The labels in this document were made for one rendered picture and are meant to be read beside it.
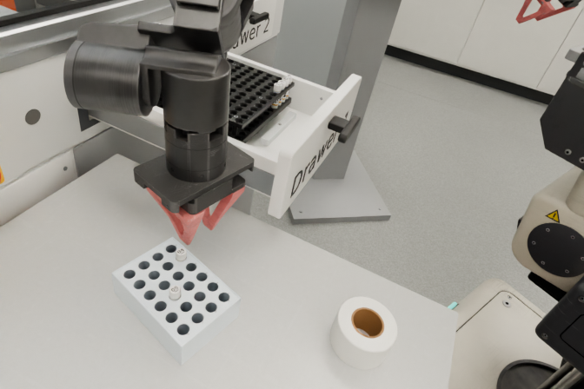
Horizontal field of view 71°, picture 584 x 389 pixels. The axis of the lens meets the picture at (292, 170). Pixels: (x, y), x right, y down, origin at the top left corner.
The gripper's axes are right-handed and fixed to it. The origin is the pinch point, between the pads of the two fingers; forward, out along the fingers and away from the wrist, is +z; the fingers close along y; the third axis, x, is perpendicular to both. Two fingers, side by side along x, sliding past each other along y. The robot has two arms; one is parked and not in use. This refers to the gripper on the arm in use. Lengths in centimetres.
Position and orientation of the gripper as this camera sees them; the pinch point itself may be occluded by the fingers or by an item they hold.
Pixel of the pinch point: (196, 228)
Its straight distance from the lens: 47.5
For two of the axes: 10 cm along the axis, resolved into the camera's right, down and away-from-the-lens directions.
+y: -6.5, 3.9, -6.6
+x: 7.5, 4.8, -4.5
